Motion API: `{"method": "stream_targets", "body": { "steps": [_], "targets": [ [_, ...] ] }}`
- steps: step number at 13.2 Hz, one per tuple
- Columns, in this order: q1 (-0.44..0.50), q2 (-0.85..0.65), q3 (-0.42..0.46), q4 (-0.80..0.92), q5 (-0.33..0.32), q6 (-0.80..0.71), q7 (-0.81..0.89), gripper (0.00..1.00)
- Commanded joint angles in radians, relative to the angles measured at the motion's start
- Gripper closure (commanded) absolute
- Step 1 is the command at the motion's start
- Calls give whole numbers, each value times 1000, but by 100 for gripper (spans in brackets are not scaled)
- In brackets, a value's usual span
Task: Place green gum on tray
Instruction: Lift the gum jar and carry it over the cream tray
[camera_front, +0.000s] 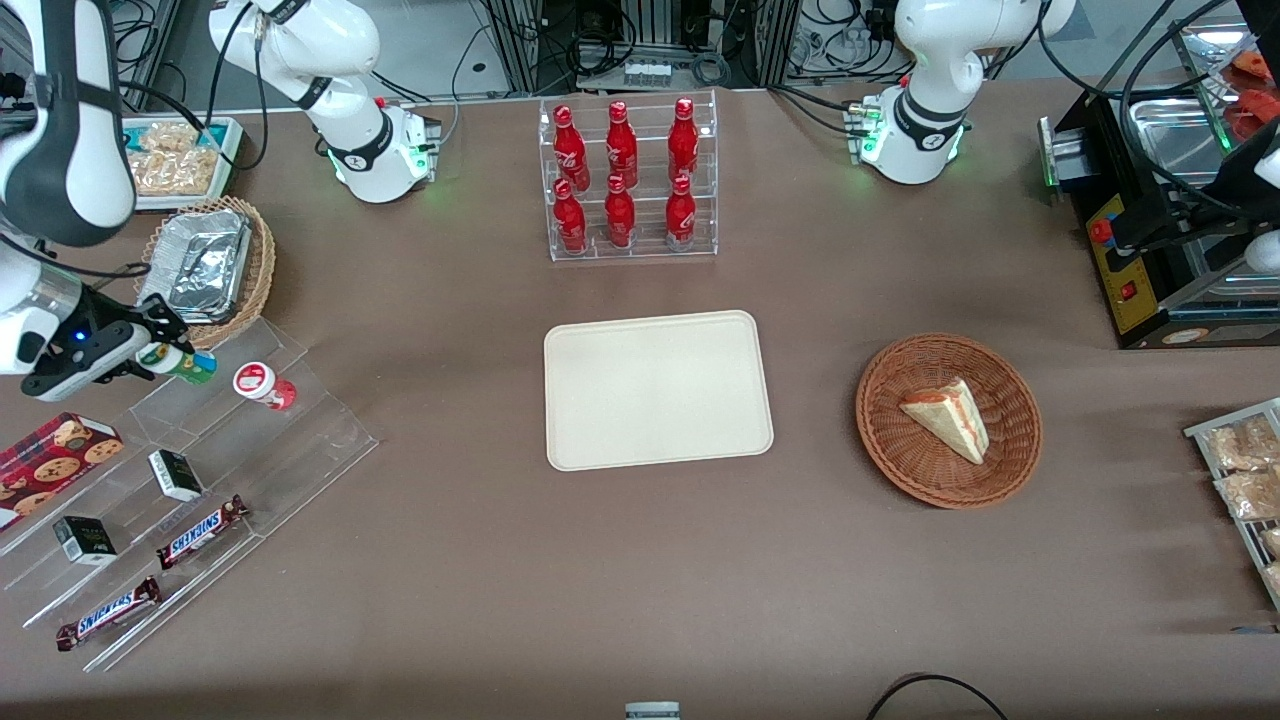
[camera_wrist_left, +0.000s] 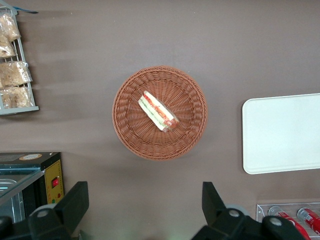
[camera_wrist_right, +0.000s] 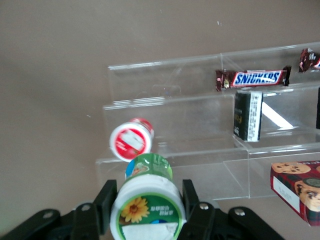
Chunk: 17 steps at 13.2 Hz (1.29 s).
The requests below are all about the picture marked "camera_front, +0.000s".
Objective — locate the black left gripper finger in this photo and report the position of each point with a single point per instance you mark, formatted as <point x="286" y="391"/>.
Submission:
<point x="1180" y="222"/>

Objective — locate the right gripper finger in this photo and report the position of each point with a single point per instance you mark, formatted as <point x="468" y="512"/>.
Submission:
<point x="125" y="366"/>
<point x="160" y="320"/>

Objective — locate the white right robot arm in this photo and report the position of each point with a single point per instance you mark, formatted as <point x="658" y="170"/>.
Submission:
<point x="70" y="150"/>

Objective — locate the aluminium foil tray stack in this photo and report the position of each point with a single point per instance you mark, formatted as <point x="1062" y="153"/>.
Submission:
<point x="200" y="265"/>

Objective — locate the tray of packaged snacks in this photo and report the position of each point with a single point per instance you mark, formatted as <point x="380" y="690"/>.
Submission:
<point x="1200" y="432"/>

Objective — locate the beige plastic tray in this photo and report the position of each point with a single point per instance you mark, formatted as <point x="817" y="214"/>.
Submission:
<point x="655" y="390"/>

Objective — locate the black sealing machine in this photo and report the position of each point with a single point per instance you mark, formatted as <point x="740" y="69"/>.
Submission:
<point x="1150" y="300"/>

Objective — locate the light wicker basket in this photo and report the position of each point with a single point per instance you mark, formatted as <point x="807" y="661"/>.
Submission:
<point x="262" y="270"/>

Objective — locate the small black box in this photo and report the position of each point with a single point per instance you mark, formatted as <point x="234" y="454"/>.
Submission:
<point x="176" y="475"/>
<point x="85" y="540"/>

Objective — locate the red cookie box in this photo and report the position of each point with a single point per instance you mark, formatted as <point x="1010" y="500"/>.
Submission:
<point x="50" y="465"/>

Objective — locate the large rice cracker bag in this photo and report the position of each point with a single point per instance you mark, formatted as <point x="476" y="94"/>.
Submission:
<point x="175" y="172"/>

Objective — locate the white snack bin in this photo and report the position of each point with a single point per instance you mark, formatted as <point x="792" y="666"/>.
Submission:
<point x="232" y="160"/>

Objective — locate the Snickers bar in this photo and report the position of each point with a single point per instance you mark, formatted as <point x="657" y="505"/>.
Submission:
<point x="108" y="613"/>
<point x="200" y="532"/>

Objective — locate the clear acrylic stepped display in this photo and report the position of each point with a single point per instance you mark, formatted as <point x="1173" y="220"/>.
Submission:
<point x="290" y="450"/>

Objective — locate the small rice cracker bag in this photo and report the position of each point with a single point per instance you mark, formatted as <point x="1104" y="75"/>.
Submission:
<point x="165" y="136"/>

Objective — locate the teal snack packet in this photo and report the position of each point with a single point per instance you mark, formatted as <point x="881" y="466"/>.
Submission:
<point x="215" y="135"/>

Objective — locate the clear cracker bag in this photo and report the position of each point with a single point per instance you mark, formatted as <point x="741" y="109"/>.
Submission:
<point x="1250" y="495"/>
<point x="1240" y="445"/>

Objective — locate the wrapped sandwich wedge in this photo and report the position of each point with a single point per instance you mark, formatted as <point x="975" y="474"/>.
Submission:
<point x="950" y="420"/>

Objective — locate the brown wicker basket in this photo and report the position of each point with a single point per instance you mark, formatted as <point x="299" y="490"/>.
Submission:
<point x="900" y="460"/>

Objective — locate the red cola bottle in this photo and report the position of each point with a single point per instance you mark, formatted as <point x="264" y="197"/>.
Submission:
<point x="570" y="145"/>
<point x="569" y="222"/>
<point x="683" y="140"/>
<point x="680" y="216"/>
<point x="622" y="145"/>
<point x="619" y="218"/>

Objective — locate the clear acrylic bottle rack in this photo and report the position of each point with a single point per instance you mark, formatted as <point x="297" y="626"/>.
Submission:
<point x="645" y="250"/>

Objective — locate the white power strip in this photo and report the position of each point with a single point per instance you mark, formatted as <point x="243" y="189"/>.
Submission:
<point x="647" y="73"/>

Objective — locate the small grey device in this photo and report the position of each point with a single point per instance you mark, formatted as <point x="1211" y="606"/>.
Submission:
<point x="652" y="711"/>

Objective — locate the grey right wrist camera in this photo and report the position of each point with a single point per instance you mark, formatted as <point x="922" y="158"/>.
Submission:
<point x="85" y="358"/>

